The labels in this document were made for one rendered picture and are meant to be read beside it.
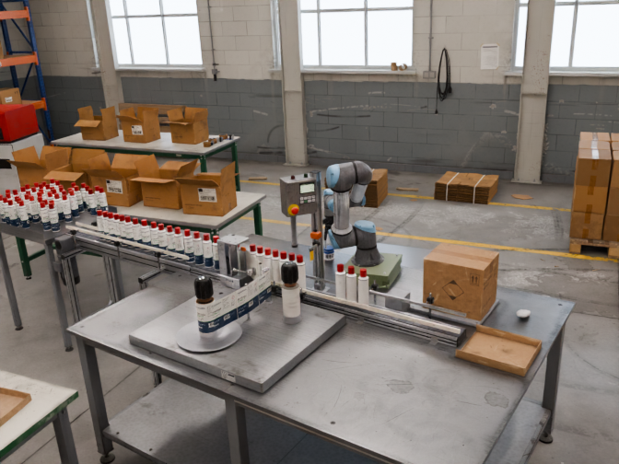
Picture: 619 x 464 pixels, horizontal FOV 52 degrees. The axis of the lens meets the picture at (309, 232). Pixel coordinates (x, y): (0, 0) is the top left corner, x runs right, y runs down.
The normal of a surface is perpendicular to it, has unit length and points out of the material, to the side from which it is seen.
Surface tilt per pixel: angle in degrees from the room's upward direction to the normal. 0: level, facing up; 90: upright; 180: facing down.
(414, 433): 0
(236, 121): 90
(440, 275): 90
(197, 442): 1
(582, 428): 0
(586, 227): 90
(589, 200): 90
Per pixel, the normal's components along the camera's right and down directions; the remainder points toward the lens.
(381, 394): -0.04, -0.93
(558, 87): -0.40, 0.34
